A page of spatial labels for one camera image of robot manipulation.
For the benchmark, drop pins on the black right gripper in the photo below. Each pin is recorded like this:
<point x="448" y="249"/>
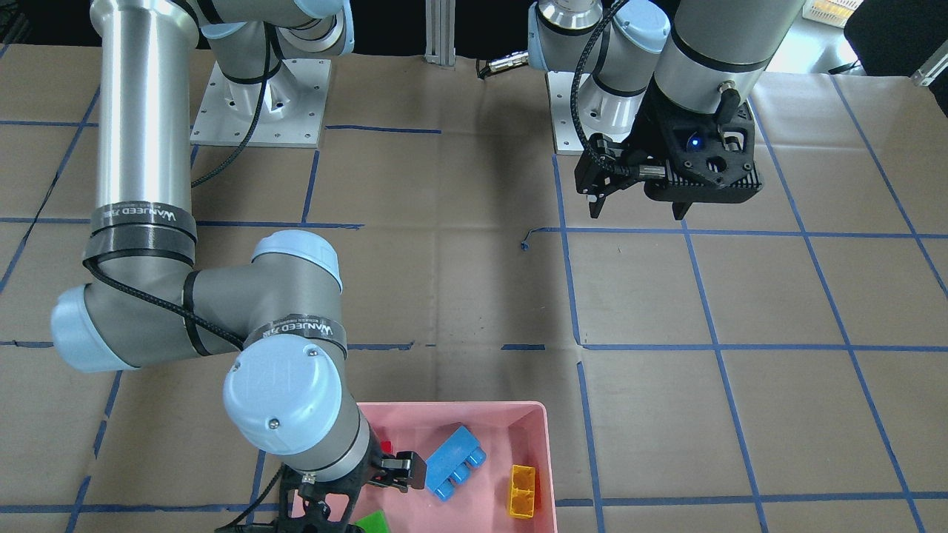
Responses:
<point x="398" y="469"/>

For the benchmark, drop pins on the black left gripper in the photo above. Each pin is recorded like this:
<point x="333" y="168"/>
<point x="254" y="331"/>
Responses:
<point x="646" y="137"/>

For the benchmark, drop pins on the blue toy block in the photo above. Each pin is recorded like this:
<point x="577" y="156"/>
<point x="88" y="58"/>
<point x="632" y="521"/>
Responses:
<point x="452" y="463"/>

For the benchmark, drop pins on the green toy block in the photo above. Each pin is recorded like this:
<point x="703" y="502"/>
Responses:
<point x="375" y="522"/>

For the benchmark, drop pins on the yellow toy block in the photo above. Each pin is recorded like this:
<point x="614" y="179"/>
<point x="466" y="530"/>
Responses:
<point x="521" y="495"/>

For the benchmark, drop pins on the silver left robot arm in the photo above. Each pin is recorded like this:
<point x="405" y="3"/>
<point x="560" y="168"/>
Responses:
<point x="705" y="57"/>

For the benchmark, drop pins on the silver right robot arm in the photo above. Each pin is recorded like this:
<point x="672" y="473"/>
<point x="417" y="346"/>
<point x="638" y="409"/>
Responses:
<point x="148" y="304"/>

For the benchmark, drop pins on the pink plastic box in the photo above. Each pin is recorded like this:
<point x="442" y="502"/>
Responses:
<point x="508" y="431"/>

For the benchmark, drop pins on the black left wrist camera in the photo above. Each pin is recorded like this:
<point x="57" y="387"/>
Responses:
<point x="705" y="162"/>

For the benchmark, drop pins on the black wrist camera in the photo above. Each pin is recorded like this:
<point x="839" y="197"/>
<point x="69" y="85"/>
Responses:
<point x="705" y="162"/>
<point x="315" y="515"/>

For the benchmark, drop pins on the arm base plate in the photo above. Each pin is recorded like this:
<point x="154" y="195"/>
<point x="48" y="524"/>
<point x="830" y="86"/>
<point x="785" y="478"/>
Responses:
<point x="559" y="86"/>
<point x="291" y="115"/>

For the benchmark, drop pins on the aluminium frame post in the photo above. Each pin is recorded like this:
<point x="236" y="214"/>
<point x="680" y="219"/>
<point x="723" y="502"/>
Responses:
<point x="439" y="33"/>

